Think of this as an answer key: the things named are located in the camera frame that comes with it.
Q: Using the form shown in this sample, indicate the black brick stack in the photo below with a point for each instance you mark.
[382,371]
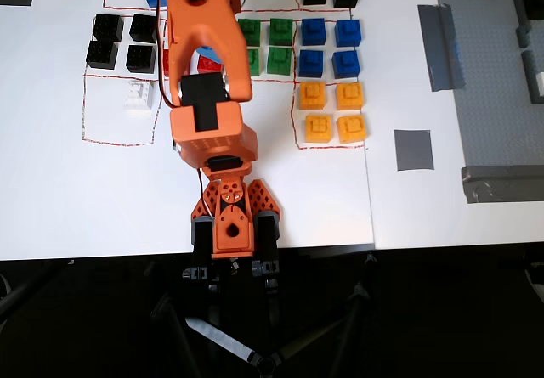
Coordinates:
[534,7]

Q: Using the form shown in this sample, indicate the crumpled grey duct tape strip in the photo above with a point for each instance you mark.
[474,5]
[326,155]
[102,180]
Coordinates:
[501,184]

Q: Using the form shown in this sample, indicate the red toy brick block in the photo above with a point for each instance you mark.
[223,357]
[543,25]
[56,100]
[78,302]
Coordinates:
[166,61]
[208,67]

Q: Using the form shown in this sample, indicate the L-shaped grey brick wall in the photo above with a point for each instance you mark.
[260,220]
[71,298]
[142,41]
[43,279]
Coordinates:
[518,8]

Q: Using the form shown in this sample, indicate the black metal bar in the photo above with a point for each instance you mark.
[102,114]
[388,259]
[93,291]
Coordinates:
[21,293]

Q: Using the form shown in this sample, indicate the long grey duct tape strip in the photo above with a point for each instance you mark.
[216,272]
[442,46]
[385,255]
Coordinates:
[440,46]

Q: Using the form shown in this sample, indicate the grey black table clamp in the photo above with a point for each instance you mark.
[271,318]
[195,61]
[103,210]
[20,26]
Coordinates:
[202,238]
[267,242]

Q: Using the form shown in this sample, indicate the straight grey brick wall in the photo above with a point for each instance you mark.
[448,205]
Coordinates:
[531,76]

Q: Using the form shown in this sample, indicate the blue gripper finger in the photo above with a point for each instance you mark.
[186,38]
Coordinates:
[209,53]

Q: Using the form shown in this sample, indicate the short grey brick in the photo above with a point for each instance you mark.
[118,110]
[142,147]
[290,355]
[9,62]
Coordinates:
[523,37]

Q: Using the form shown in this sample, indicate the grey studded baseplate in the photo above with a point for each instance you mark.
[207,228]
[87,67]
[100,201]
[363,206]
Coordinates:
[489,97]

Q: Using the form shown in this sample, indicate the black camera tripod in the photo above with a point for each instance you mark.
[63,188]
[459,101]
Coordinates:
[221,340]

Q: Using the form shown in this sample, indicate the yellow toy brick block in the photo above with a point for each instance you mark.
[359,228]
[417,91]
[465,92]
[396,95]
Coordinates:
[351,129]
[349,96]
[313,95]
[319,128]

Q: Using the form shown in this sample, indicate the green toy brick block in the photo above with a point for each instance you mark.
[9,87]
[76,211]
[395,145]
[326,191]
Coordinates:
[279,60]
[281,32]
[250,32]
[254,61]

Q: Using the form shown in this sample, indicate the white brick stack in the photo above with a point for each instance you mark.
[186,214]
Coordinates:
[541,85]

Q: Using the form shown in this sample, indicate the white toy brick block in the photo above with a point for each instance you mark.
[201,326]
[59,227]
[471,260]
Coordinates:
[139,95]

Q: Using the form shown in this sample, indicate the grey tape square marker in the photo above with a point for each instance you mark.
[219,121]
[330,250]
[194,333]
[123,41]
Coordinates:
[414,150]

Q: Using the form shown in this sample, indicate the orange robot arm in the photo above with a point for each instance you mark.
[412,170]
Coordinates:
[212,131]

